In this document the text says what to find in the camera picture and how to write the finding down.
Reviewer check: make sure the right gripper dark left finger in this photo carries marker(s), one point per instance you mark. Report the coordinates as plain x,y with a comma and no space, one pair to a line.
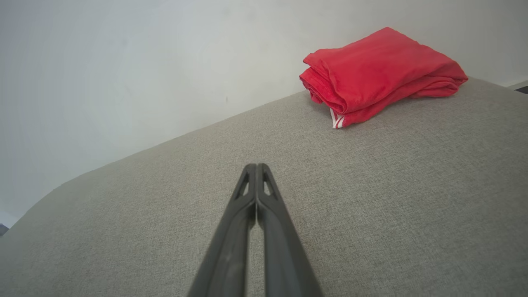
231,247

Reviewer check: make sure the red white basketball jersey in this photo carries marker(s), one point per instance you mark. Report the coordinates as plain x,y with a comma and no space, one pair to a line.
371,70

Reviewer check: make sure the red shorts with white band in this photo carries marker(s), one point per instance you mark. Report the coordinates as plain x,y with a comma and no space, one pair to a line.
441,88

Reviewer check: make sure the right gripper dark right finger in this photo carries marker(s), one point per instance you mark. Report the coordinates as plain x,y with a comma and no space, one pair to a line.
284,255

